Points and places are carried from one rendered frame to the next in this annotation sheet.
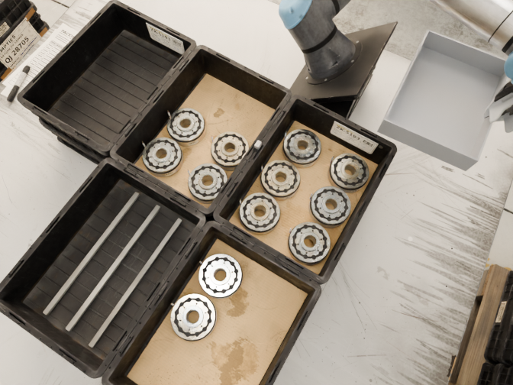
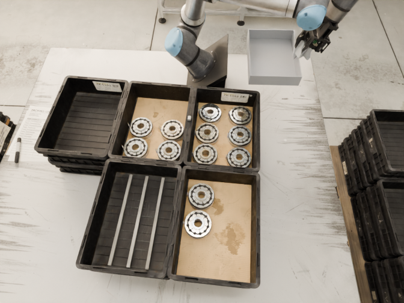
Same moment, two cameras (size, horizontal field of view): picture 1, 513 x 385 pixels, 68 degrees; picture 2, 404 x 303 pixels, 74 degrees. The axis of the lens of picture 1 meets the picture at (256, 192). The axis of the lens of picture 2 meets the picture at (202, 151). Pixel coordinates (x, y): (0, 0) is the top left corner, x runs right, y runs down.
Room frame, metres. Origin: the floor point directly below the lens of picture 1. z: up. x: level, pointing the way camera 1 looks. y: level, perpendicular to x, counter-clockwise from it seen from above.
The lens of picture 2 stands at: (-0.18, 0.21, 1.87)
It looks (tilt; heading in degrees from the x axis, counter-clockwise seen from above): 62 degrees down; 336
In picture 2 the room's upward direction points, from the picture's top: 1 degrees clockwise
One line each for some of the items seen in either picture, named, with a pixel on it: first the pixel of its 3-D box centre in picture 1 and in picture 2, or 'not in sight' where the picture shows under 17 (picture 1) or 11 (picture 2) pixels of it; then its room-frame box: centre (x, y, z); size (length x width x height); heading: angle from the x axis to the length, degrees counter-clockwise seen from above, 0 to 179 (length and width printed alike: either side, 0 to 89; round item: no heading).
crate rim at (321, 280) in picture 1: (308, 182); (223, 126); (0.35, -0.12, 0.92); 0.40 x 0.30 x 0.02; 152
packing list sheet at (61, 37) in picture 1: (55, 67); (38, 132); (0.80, 0.69, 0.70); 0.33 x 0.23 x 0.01; 155
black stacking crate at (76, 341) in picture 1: (111, 262); (136, 216); (0.14, 0.33, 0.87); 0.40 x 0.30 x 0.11; 152
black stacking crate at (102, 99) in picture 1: (117, 83); (89, 121); (0.63, 0.41, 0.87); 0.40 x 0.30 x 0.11; 152
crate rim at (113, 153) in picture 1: (204, 124); (154, 120); (0.49, 0.14, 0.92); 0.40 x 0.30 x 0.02; 152
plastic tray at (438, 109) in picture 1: (446, 97); (272, 56); (0.50, -0.40, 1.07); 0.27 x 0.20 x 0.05; 154
